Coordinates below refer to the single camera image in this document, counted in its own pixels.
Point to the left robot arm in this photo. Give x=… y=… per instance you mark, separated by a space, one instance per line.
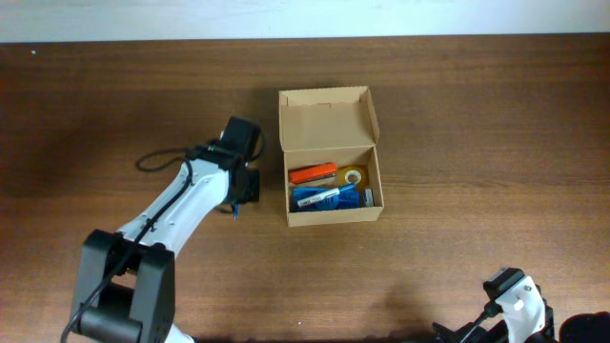
x=125 y=287

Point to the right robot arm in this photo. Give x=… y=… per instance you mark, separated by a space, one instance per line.
x=585 y=327

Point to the yellow tape roll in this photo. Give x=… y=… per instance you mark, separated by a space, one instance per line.
x=353 y=175

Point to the orange stapler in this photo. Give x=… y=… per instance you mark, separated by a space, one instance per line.
x=312 y=173

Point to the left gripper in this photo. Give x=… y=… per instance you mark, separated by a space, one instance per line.
x=253 y=186

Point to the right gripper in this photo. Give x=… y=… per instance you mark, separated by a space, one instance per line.
x=445 y=333

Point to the brown cardboard box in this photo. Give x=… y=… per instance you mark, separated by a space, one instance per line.
x=330 y=125

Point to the white marker blue cap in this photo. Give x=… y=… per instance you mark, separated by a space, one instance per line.
x=324 y=195

